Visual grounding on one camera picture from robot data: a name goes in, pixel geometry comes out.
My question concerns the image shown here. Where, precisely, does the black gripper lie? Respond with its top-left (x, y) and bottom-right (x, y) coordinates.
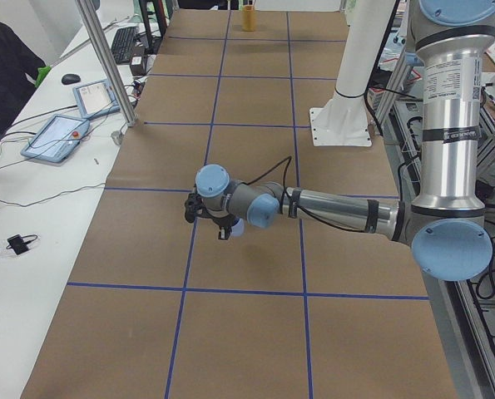
top-left (204, 204), bottom-right (235, 240)

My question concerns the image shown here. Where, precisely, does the light blue plastic cup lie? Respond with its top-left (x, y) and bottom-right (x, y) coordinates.
top-left (230, 219), bottom-right (245, 237)

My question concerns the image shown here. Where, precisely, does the yellow-brown cup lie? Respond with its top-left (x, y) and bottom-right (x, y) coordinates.
top-left (241, 4), bottom-right (256, 32)

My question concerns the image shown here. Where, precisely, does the far blue teach pendant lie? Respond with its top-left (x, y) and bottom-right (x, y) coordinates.
top-left (72, 79), bottom-right (120, 120)

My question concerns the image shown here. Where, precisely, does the blue teach pendant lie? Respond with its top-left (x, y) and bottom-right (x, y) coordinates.
top-left (20, 115), bottom-right (90, 164)
top-left (72, 79), bottom-right (120, 120)

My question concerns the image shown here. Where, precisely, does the near blue teach pendant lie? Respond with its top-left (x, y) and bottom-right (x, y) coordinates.
top-left (20, 115), bottom-right (90, 164)

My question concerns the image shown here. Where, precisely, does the small black device on bag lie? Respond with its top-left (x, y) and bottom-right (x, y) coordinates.
top-left (7, 234), bottom-right (38, 255)

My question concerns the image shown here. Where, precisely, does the black keyboard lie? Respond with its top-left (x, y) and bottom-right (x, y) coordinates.
top-left (111, 26), bottom-right (138, 65)

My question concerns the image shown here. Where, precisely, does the black computer mouse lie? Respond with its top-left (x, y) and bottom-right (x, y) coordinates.
top-left (61, 73), bottom-right (82, 86)

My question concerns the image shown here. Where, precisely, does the person in black shirt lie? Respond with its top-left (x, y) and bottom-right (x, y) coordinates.
top-left (0, 22), bottom-right (46, 133)

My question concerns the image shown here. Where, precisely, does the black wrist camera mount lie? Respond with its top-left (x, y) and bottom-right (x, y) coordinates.
top-left (184, 192), bottom-right (205, 224)

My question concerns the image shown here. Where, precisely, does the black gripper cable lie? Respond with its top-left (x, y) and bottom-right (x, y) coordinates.
top-left (246, 155), bottom-right (373, 233)

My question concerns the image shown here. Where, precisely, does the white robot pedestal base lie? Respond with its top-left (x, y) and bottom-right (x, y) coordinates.
top-left (309, 0), bottom-right (397, 147)

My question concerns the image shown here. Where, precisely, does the aluminium frame post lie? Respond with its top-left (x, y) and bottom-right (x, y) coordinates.
top-left (76, 0), bottom-right (136, 127)

